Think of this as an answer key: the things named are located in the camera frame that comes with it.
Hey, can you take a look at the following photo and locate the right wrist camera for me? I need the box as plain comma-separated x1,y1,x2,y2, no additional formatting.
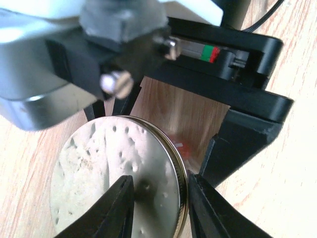
0,0,224,130

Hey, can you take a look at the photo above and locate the gold jar lid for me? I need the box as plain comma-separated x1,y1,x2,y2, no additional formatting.
50,116,188,238

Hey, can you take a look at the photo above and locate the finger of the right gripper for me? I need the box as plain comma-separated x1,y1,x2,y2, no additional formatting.
83,81,143,122

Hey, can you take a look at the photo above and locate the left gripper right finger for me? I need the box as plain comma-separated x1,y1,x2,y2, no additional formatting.
188,172,270,238

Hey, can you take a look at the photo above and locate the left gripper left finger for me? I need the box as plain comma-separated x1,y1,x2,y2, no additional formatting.
57,175,134,238

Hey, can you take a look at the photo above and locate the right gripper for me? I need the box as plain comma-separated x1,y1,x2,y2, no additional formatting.
149,18,293,187

